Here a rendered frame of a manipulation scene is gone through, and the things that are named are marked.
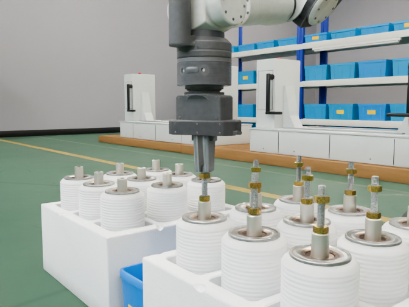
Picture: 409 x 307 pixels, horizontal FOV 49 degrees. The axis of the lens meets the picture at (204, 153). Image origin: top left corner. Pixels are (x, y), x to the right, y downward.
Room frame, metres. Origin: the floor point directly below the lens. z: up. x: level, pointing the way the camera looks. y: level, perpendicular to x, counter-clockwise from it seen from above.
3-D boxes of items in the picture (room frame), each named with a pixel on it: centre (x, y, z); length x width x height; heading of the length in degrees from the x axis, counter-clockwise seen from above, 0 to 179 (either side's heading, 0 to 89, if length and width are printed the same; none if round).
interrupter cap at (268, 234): (0.63, -0.07, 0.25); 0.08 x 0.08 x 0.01
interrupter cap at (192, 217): (0.73, 0.00, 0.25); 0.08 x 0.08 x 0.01
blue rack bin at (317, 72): (6.46, -1.73, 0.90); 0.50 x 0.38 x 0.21; 131
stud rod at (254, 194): (0.63, -0.07, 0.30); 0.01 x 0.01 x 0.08
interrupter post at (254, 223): (0.63, -0.07, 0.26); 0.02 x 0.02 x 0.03
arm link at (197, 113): (0.73, 0.00, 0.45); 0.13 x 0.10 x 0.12; 65
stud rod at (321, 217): (0.54, -0.14, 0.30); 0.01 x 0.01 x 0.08
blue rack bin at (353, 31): (6.12, -2.00, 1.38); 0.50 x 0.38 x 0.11; 130
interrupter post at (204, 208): (0.73, 0.00, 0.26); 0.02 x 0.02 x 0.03
